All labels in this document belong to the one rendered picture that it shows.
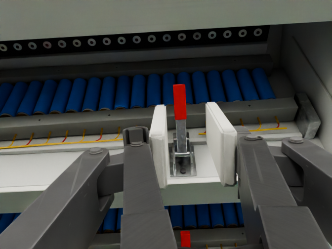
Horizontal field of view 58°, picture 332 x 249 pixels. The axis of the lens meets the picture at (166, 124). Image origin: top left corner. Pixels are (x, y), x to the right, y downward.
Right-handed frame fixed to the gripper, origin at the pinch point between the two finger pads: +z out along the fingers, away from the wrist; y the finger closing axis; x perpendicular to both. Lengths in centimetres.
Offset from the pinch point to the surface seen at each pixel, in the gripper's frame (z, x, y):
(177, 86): 11.8, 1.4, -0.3
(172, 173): 11.5, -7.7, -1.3
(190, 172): 11.1, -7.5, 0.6
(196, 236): 19.0, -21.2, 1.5
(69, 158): 14.1, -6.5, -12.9
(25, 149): 14.7, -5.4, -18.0
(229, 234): 19.1, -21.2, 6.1
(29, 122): 16.1, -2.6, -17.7
